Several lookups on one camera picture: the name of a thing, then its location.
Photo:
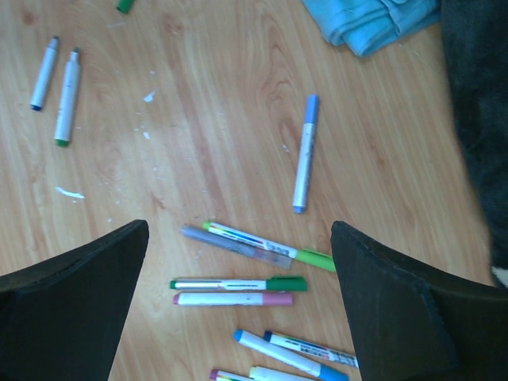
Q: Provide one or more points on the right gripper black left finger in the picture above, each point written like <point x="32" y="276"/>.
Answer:
<point x="62" y="319"/>

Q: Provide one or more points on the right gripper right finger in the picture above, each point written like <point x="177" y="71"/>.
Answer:
<point x="412" y="321"/>

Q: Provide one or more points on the lime green capped pen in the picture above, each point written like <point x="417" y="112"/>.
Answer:
<point x="307" y="256"/>

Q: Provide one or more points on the grey marker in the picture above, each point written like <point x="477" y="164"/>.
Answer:
<point x="249" y="251"/>

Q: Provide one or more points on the green capped white marker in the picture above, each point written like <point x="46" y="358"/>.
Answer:
<point x="68" y="99"/>

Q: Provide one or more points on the light blue capped marker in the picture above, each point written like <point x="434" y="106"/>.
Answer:
<point x="302" y="180"/>

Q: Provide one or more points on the blue capped white marker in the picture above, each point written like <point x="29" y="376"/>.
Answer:
<point x="44" y="77"/>

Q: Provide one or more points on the green marker cap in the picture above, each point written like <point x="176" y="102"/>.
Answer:
<point x="124" y="6"/>

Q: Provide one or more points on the dark blue tipped pen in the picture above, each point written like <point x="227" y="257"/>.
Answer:
<point x="317" y="350"/>

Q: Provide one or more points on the dark green capped pen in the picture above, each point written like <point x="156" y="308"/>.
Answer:
<point x="275" y="283"/>

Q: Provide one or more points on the pink capped white pen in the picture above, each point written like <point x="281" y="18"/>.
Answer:
<point x="233" y="299"/>

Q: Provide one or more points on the yellow tipped white pen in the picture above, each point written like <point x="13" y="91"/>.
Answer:
<point x="267" y="374"/>

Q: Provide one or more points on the purple capped pen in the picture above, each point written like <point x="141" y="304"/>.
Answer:
<point x="221" y="375"/>

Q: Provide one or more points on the sky blue capped marker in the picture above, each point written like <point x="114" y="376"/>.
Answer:
<point x="286" y="356"/>

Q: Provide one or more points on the light blue folded cloth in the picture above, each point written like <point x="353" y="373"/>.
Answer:
<point x="366" y="26"/>

